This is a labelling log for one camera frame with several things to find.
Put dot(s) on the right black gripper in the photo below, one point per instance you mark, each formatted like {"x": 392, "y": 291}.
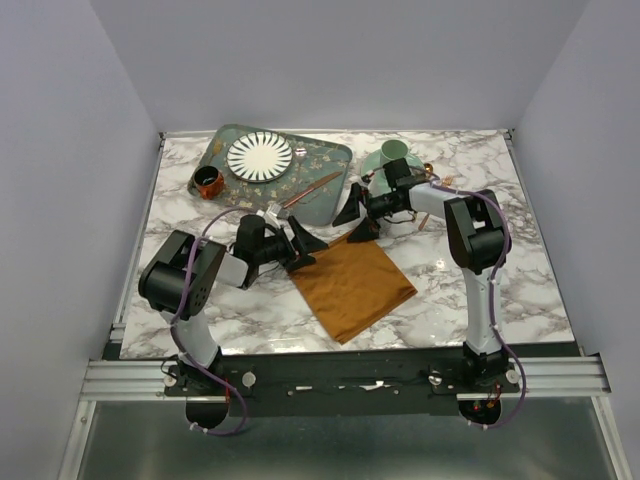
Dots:
{"x": 369, "y": 229}

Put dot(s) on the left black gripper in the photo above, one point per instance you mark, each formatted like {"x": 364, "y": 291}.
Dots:
{"x": 306, "y": 242}

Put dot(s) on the orange-brown cloth napkin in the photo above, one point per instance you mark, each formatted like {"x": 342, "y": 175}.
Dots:
{"x": 352, "y": 286}

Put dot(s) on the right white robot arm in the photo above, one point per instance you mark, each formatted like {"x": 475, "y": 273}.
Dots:
{"x": 478, "y": 239}

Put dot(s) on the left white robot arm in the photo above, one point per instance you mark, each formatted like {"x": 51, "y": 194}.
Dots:
{"x": 179, "y": 279}

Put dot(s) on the copper table knife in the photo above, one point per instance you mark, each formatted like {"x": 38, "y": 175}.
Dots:
{"x": 311, "y": 188}

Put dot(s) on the mint green saucer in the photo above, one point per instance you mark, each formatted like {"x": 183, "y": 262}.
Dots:
{"x": 372, "y": 162}

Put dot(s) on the teal floral serving tray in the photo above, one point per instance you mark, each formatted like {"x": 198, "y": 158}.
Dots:
{"x": 323, "y": 157}

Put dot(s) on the mint green cup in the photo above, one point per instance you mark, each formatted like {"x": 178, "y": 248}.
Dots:
{"x": 389, "y": 151}

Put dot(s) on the copper fork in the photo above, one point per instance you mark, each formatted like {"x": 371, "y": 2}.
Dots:
{"x": 434, "y": 201}

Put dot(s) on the white black striped plate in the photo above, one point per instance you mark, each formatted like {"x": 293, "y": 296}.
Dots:
{"x": 259, "y": 157}

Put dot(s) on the copper black mug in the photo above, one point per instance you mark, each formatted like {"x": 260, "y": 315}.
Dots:
{"x": 207, "y": 182}

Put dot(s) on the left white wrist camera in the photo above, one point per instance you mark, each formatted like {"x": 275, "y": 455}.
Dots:
{"x": 274, "y": 215}

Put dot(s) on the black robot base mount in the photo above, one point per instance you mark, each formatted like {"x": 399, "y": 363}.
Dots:
{"x": 342, "y": 383}

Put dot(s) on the aluminium frame rail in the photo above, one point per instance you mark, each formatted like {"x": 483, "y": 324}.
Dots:
{"x": 551, "y": 377}

